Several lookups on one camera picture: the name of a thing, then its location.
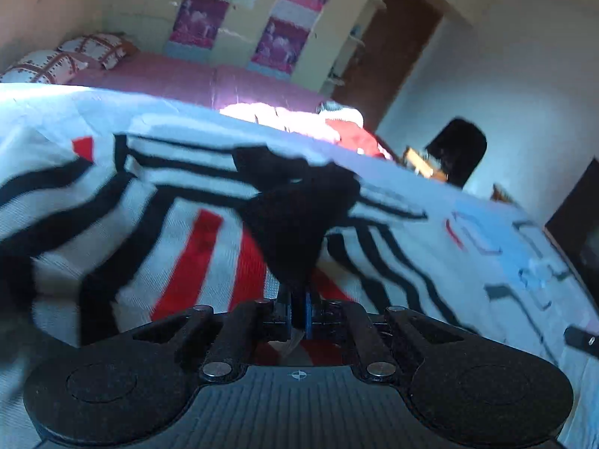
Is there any striped knit sweater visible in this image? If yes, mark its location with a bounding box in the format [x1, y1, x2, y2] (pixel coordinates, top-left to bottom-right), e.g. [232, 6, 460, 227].
[1, 129, 459, 448]

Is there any pile of clothes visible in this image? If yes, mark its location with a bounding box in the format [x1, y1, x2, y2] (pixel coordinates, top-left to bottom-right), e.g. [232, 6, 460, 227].
[219, 103, 395, 161]

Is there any white blue patterned quilt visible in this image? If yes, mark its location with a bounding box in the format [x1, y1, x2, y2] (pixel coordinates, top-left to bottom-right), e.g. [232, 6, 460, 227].
[1, 84, 598, 448]

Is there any small wooden table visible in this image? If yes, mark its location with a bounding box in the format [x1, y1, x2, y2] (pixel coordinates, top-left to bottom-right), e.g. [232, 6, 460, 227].
[402, 147, 448, 183]

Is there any black chair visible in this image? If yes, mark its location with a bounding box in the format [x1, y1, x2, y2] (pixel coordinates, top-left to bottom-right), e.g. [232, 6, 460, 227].
[425, 117, 487, 189]

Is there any pink bed sheet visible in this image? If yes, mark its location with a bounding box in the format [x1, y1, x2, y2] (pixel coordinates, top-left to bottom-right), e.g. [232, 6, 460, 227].
[70, 52, 325, 113]

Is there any lower right pink poster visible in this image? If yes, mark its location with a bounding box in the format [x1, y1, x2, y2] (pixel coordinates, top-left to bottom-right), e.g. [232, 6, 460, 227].
[251, 17, 310, 74]

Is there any cream glossy wardrobe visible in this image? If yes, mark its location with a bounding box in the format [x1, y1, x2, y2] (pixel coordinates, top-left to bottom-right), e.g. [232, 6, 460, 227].
[100, 0, 490, 91]

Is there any far patterned pillow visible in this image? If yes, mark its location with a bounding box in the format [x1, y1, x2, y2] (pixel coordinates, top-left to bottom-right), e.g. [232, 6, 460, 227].
[57, 34, 138, 70]

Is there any patterned pillow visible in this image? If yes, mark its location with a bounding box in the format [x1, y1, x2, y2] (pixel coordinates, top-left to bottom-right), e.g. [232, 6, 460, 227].
[57, 34, 138, 70]
[1, 50, 88, 85]

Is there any lower left pink poster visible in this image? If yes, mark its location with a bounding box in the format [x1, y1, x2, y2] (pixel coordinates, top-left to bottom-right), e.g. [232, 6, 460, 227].
[168, 0, 229, 49]

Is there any near patterned pillow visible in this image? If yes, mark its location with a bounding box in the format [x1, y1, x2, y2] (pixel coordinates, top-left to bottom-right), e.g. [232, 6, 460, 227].
[1, 50, 88, 85]

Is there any brown wooden door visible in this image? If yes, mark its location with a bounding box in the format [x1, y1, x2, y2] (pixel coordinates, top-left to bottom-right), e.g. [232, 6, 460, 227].
[332, 0, 442, 132]

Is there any cream round headboard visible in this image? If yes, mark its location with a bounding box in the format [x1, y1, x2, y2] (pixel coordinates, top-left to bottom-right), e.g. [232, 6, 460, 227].
[1, 0, 103, 69]

